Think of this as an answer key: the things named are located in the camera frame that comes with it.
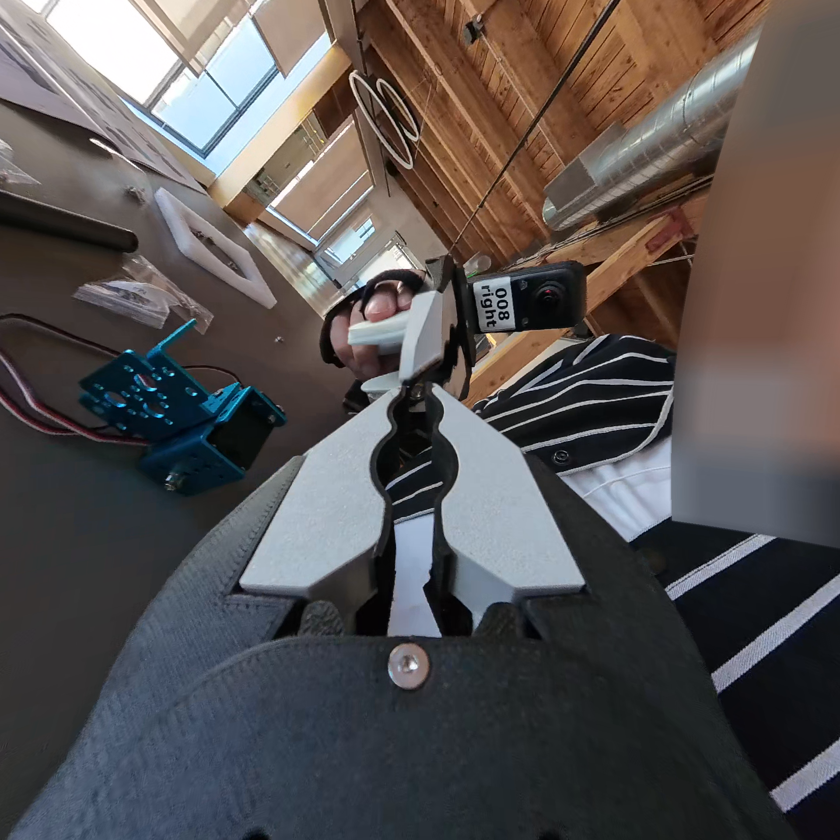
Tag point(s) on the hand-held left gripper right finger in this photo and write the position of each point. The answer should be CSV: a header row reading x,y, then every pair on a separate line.
x,y
512,525

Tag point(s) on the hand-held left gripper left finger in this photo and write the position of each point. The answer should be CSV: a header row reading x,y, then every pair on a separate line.
x,y
315,518

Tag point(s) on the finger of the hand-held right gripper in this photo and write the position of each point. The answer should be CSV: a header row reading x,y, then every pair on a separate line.
x,y
430,334

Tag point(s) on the blue servo bracket assembly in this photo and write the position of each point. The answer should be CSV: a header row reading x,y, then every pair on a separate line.
x,y
144,400

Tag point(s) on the person's right hand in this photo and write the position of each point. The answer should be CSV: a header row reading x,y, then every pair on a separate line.
x,y
367,361

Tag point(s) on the light wooden brace beam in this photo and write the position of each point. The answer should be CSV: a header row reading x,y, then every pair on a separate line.
x,y
623,262

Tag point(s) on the person in striped shirt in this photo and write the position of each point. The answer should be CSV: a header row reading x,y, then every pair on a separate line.
x,y
590,394

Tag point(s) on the ceiling sprinkler pipe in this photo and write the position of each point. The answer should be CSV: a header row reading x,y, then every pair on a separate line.
x,y
535,128

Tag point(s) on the pale wooden window column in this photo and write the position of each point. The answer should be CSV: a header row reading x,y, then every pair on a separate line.
x,y
282,131

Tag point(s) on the small clear plastic bag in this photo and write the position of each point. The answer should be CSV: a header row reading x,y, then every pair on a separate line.
x,y
118,302
177,292

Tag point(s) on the tiny clear plastic bag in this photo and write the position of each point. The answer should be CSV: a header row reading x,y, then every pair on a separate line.
x,y
135,193

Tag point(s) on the black screwdriver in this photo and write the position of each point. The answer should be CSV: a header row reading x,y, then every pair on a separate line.
x,y
65,223

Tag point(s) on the large window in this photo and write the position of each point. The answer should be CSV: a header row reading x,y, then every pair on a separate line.
x,y
131,46

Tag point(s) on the printed instruction sheet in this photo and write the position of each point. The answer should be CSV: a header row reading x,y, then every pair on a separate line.
x,y
79,98

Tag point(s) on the clear bag of small screws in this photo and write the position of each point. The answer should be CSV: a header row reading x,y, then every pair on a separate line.
x,y
16,167

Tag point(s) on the metal air duct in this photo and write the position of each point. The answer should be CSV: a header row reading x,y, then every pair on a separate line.
x,y
656,144

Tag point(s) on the ceiling security camera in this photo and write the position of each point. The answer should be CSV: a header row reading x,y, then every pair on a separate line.
x,y
474,29

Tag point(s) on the white foam frame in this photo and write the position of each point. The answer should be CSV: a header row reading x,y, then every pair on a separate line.
x,y
174,223

